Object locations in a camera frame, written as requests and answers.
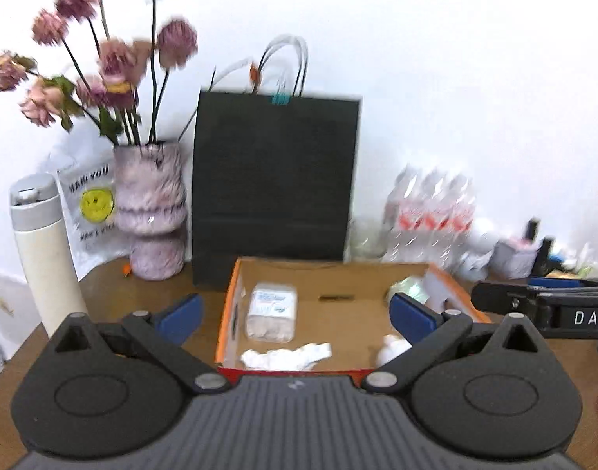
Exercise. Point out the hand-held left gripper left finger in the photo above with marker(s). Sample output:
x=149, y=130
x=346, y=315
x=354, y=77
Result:
x=181, y=316

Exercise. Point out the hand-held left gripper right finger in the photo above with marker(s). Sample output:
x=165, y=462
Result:
x=411, y=318

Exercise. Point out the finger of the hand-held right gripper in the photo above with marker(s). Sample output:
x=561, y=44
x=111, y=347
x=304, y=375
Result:
x=499, y=298
x=553, y=283

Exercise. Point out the orange cardboard box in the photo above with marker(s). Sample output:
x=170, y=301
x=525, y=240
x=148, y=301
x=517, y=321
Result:
x=328, y=323

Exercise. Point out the wooden desktop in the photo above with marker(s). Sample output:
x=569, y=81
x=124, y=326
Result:
x=108, y=293

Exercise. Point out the black lipstick tube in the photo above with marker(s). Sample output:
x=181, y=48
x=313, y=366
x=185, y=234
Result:
x=545, y=257
x=532, y=230

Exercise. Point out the small white bottle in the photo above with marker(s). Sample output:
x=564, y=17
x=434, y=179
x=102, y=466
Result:
x=392, y=347

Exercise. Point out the small patterned tin box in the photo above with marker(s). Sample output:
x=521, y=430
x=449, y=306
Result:
x=514, y=257

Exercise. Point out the white round robot toy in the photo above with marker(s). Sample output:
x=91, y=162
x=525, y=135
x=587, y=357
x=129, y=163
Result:
x=480, y=245

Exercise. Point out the clear water bottle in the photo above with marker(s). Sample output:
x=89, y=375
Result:
x=463, y=220
x=401, y=220
x=433, y=223

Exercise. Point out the clear glass jar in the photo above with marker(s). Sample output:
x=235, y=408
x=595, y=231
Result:
x=367, y=240

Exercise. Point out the plastic wrapped white packet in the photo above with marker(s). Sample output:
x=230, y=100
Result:
x=272, y=311

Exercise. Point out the crumpled white tissue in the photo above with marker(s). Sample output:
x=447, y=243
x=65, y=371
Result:
x=284, y=357

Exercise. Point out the mottled purple ceramic vase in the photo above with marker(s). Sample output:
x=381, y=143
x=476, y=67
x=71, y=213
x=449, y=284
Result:
x=152, y=205

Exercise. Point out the smiley face plastic bag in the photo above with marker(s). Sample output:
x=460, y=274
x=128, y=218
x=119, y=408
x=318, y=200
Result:
x=91, y=205

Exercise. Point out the white thermos bottle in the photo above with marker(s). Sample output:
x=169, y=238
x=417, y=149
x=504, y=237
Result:
x=44, y=264

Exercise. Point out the black paper bag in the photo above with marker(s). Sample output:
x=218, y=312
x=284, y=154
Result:
x=274, y=181

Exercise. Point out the white printed carton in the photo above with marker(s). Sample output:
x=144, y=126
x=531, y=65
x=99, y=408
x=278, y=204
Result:
x=7, y=313

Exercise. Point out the teal binder clip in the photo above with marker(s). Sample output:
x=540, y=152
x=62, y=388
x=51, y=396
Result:
x=279, y=98

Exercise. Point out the dried pink flower bouquet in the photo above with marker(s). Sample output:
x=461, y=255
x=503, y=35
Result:
x=117, y=61

